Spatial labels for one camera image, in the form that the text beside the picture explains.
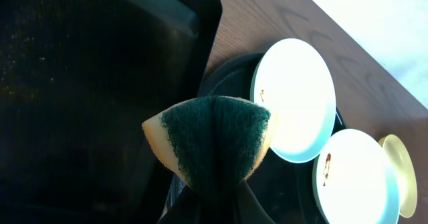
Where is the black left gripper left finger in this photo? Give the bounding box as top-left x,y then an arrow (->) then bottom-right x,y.
157,187 -> 201,224

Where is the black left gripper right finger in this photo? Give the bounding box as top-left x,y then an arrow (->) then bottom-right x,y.
232,181 -> 274,224

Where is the yellow green scrub sponge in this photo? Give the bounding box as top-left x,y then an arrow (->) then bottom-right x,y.
142,96 -> 278,203

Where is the mint green plate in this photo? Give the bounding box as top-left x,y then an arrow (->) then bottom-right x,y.
312,129 -> 400,224
250,38 -> 336,163

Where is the yellow plate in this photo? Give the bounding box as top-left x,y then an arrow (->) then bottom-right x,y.
379,134 -> 417,218

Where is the rectangular black tray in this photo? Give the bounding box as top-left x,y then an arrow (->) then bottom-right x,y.
1,0 -> 222,223

